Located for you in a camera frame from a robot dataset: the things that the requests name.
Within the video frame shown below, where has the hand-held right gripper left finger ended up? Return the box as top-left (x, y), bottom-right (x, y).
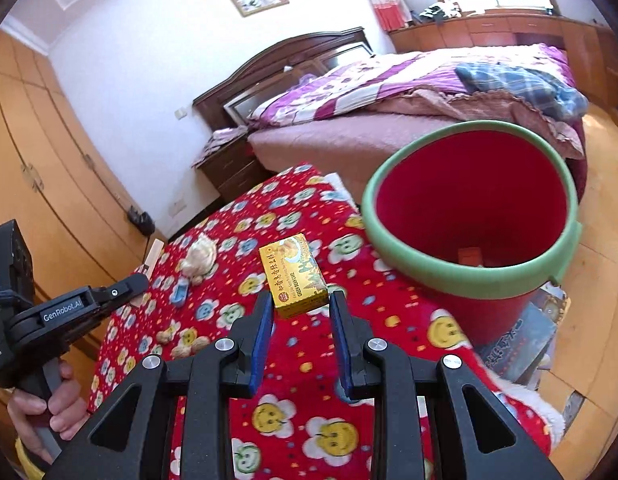
top-left (46, 290), bottom-right (275, 480)

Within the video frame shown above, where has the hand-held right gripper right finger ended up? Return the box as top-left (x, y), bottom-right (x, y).
top-left (329, 290), bottom-right (570, 480)

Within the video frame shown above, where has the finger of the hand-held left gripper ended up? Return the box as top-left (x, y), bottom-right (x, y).
top-left (9, 274), bottom-right (150, 357)

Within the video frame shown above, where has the yellow printed carton box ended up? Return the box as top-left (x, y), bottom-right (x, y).
top-left (259, 232), bottom-right (330, 320)

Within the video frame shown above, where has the red bin with green rim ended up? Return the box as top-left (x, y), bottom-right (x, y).
top-left (361, 120), bottom-right (582, 346)

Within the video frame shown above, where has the person's left hand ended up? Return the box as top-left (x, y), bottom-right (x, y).
top-left (8, 361), bottom-right (90, 461)

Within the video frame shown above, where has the red flower printed blanket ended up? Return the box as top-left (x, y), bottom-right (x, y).
top-left (86, 162), bottom-right (555, 480)

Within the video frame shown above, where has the white crumpled plastic wrap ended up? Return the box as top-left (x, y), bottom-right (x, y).
top-left (183, 234), bottom-right (217, 281)

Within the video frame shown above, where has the light wooden bar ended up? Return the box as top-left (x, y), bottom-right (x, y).
top-left (141, 239), bottom-right (166, 275)

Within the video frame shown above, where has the wooden wardrobe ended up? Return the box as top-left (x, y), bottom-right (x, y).
top-left (0, 27), bottom-right (162, 461)

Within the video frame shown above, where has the dark wooden nightstand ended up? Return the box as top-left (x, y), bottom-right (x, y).
top-left (191, 127), bottom-right (262, 206)

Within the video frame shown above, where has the dark printed carton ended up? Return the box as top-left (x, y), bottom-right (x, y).
top-left (474, 282), bottom-right (572, 391)

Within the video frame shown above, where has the bed with pink sheet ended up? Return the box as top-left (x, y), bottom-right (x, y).
top-left (249, 42), bottom-right (587, 201)

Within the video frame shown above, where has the pile of papers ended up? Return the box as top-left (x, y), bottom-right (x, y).
top-left (204, 127), bottom-right (250, 156)

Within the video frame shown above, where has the dark wooden headboard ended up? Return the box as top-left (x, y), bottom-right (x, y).
top-left (193, 26), bottom-right (377, 131)

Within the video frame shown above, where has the purple white quilt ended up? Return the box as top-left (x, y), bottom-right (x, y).
top-left (246, 42), bottom-right (575, 128)

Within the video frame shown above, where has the blue plaid cloth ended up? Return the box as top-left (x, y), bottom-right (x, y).
top-left (456, 61), bottom-right (589, 121)

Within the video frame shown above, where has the wooden window cabinet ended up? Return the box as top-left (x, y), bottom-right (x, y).
top-left (389, 10), bottom-right (618, 136)

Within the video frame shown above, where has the dark clothes pile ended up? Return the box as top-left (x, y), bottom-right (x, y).
top-left (414, 2), bottom-right (462, 23)

